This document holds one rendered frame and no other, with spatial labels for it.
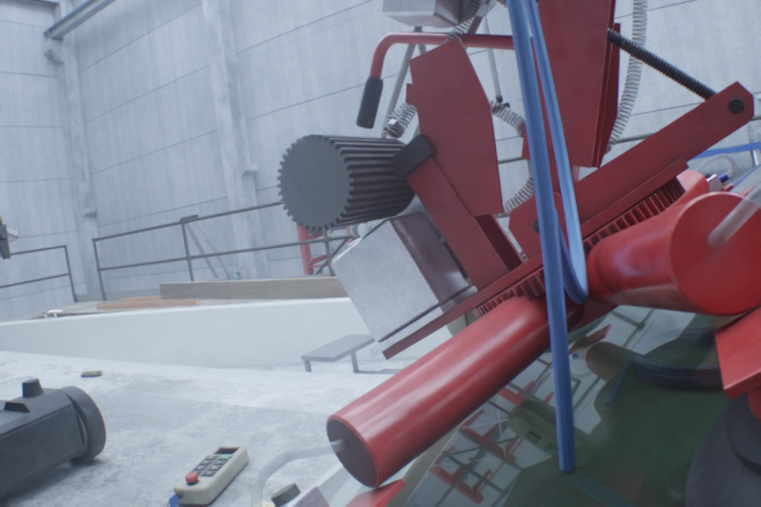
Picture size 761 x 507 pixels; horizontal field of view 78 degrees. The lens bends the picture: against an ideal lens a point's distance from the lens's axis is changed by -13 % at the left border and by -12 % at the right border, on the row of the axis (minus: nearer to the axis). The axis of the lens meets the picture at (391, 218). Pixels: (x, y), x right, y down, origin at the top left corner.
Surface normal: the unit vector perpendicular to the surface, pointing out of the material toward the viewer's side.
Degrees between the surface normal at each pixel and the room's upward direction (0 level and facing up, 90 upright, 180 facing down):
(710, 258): 80
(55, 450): 90
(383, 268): 90
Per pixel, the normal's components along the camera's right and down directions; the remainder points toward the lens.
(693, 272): -0.17, -0.13
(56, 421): 0.93, -0.15
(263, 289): -0.47, 0.10
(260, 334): -0.25, 0.07
